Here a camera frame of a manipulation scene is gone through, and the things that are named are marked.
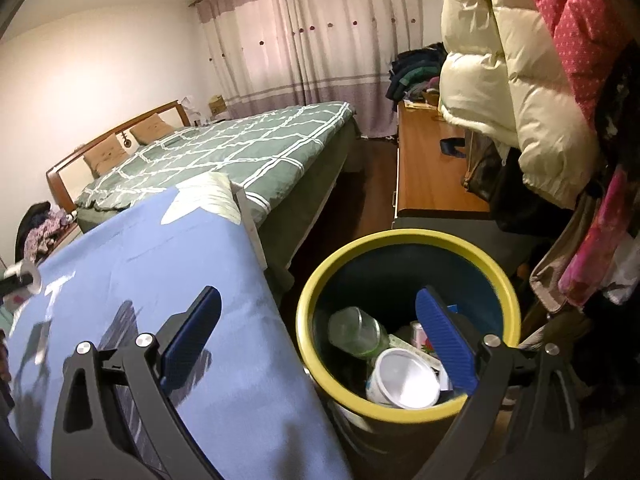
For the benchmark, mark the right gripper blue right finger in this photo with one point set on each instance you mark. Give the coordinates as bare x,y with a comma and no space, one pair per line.
543,439

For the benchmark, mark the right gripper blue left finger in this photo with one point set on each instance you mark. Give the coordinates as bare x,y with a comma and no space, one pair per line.
91,438

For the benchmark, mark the white plastic bowl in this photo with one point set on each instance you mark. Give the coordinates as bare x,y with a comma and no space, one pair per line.
400,379

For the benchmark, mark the pink strawberry milk carton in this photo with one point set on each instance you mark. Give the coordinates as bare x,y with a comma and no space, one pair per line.
419,339

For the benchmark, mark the white floral paper cup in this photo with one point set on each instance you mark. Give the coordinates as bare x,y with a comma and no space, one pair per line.
19,283

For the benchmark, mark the clear bottle green label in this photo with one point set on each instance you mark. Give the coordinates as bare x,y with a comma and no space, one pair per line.
357,333

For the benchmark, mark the yellow rimmed trash bin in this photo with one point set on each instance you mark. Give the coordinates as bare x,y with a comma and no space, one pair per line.
381,274

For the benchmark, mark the blue tablecloth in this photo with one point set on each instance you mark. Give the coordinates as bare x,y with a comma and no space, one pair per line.
248,402

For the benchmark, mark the pink garment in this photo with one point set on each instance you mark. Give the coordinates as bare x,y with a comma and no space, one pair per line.
587,269

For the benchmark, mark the pile of clothes on nightstand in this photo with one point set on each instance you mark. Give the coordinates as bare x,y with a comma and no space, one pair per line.
40,229

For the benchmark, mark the wooden desk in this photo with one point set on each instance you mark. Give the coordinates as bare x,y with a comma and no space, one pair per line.
429,183

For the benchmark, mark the left brown pillow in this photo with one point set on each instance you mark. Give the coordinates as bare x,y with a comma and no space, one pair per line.
105,156

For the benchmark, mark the brown pillow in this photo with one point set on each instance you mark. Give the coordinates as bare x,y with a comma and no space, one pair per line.
151,129
105,156

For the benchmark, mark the right brown pillow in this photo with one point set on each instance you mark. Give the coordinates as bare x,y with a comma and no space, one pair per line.
151,129

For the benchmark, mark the bed with green plaid duvet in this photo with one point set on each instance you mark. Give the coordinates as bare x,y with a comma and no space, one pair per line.
285,160

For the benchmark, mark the woven basket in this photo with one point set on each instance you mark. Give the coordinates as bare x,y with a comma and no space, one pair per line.
217,105

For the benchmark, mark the cream puffer jacket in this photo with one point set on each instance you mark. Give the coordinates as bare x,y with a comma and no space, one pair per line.
502,77

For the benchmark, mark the dark clothes pile by curtain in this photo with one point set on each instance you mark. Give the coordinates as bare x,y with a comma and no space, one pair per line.
413,67

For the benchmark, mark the red dotted jacket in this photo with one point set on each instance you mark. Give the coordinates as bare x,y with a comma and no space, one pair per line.
588,36

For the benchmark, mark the pink striped curtain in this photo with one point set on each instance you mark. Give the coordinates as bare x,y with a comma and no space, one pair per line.
269,54

